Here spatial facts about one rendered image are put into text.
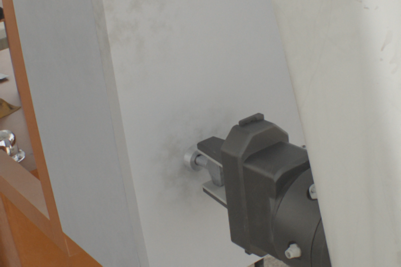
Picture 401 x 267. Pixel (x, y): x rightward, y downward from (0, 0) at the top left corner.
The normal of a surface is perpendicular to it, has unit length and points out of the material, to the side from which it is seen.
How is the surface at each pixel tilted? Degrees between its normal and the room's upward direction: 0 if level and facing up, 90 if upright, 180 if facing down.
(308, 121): 93
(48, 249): 90
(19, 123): 0
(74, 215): 90
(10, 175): 0
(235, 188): 90
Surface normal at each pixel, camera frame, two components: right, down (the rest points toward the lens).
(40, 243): 0.65, 0.21
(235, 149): -0.65, -0.43
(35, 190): -0.12, -0.92
